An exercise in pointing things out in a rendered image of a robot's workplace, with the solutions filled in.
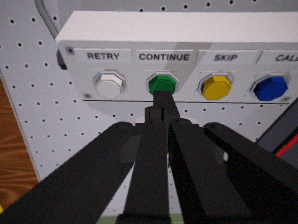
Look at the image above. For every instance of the white button panel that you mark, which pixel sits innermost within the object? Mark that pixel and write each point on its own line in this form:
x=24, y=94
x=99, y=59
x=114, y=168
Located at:
x=200, y=57

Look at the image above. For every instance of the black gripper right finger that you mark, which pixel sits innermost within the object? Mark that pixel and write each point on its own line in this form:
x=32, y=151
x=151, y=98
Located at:
x=256, y=179

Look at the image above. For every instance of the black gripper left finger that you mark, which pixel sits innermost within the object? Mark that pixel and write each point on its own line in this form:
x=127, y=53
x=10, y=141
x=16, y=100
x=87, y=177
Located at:
x=79, y=190

